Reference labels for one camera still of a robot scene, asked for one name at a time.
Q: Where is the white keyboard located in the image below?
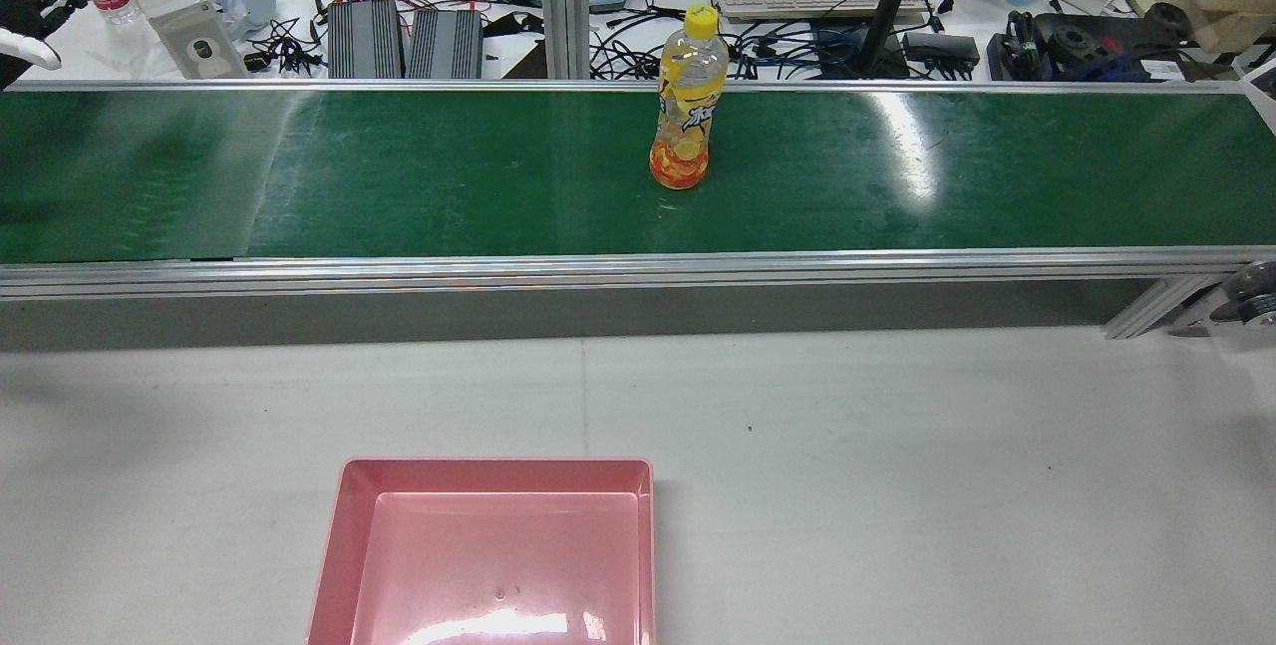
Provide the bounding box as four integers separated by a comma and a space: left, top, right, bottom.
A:
713, 0, 943, 25

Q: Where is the orange drink bottle yellow cap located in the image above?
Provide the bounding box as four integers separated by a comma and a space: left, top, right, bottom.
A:
649, 4, 730, 190

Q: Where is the black finned power supply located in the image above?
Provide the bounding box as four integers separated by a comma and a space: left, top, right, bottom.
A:
327, 0, 405, 80
407, 7, 485, 80

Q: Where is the green conveyor belt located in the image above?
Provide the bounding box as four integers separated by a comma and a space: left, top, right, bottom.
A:
0, 79, 1276, 339

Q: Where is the pink plastic basket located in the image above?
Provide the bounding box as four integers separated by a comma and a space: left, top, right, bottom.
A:
306, 458, 657, 645

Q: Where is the black cable tangle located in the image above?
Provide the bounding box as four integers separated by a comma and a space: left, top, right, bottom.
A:
244, 15, 326, 76

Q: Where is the black metal mount bracket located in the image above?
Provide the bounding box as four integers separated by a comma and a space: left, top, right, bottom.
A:
987, 2, 1192, 83

